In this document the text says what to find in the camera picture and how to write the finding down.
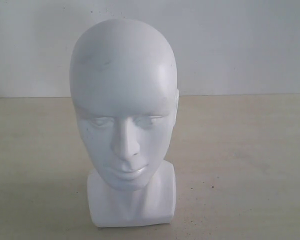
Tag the white mannequin head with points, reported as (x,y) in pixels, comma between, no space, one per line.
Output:
(123,85)

